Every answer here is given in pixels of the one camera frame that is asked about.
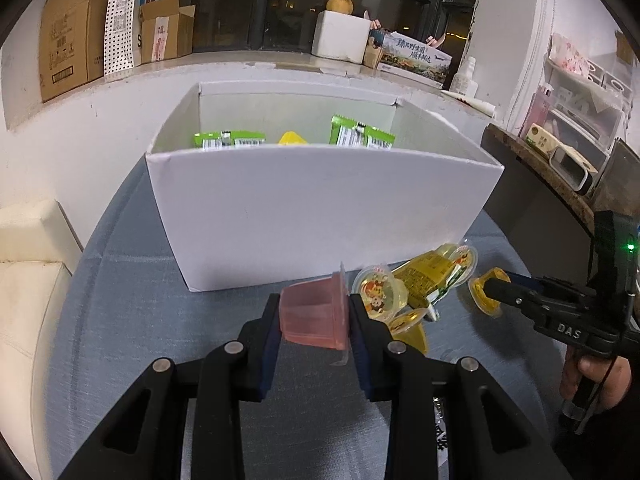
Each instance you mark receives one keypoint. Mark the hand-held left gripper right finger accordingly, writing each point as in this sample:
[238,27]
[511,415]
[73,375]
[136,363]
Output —
[361,350]

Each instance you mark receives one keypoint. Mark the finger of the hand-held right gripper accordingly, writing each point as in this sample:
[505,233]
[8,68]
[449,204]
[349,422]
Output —
[530,281]
[530,302]

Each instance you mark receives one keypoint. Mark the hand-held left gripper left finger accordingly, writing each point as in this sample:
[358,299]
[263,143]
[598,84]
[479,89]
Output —
[270,350]

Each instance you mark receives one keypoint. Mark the pink jelly cup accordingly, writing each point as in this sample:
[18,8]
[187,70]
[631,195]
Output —
[312,315]

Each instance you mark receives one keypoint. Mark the white cardboard storage box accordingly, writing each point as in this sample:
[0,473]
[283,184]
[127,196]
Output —
[320,215]

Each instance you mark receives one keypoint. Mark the green seaweed snack packet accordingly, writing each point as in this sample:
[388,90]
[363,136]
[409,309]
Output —
[230,140]
[360,134]

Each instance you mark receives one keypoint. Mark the person's right forearm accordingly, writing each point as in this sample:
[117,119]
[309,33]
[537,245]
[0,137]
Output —
[600,442]

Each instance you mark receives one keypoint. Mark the person's right hand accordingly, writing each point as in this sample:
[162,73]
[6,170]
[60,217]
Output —
[600,380]

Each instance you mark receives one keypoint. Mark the cartoon lid jelly cup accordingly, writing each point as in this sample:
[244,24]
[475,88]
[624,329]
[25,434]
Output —
[377,292]

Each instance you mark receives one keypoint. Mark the brown stone-top side table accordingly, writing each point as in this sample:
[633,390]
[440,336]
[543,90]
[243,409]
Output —
[530,200]

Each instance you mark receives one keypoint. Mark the yellow snack wrapper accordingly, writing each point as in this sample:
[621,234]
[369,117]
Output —
[425,272]

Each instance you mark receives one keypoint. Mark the small white desk device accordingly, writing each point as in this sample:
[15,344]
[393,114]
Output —
[572,170]

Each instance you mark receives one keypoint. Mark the pale yellow tissue pack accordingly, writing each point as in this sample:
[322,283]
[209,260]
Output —
[542,139]

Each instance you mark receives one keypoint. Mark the pink bottle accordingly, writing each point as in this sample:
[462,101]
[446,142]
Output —
[540,110]

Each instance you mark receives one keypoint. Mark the white storage rack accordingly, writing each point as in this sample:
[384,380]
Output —
[595,110]

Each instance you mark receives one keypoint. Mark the white tube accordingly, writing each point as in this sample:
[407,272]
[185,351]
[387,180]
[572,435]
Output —
[470,102]

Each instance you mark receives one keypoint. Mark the white plastic bottle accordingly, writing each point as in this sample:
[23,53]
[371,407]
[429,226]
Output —
[466,80]

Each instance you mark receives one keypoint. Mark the floral pouch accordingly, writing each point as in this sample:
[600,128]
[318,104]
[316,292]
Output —
[569,55]

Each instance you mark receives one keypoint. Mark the cream sofa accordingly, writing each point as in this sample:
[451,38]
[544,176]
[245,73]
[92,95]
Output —
[30,320]

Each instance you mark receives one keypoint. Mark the long printed carton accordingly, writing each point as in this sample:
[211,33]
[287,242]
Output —
[415,57]

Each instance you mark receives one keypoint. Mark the white foam box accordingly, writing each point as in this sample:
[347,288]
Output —
[340,37]

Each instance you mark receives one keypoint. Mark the small open cardboard box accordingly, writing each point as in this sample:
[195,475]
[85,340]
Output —
[165,35]

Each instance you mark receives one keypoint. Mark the yellow pomelo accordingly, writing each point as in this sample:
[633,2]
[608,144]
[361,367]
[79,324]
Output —
[340,5]

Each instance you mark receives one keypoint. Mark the dotted white paper bag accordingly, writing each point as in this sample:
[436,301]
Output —
[120,25]

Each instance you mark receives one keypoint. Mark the large brown cardboard box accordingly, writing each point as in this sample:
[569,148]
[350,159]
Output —
[70,40]

